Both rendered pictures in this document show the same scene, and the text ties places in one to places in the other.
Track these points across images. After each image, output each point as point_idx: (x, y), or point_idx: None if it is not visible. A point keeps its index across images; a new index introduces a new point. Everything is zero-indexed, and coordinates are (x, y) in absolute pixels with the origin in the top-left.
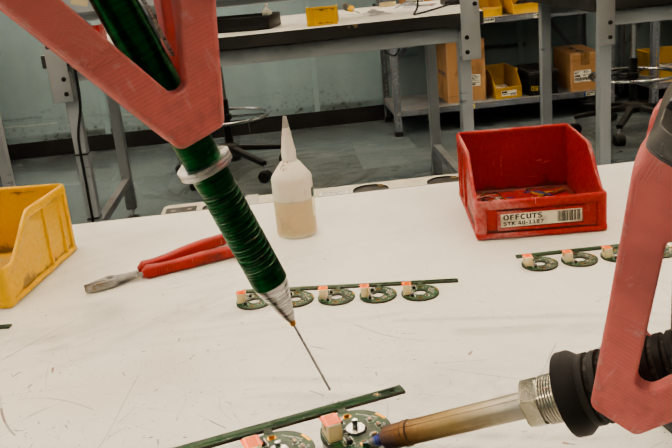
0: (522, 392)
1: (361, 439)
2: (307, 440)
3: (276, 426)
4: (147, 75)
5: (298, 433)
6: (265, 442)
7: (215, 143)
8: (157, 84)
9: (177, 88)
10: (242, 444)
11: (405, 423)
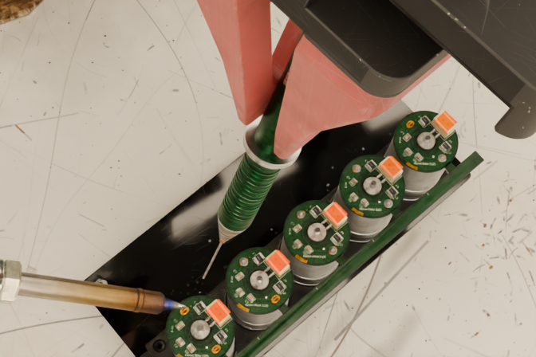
0: (17, 268)
1: (189, 315)
2: (239, 303)
3: (279, 318)
4: (281, 34)
5: (253, 311)
6: (275, 285)
7: (259, 138)
8: (276, 45)
9: (273, 78)
10: (284, 256)
11: (137, 295)
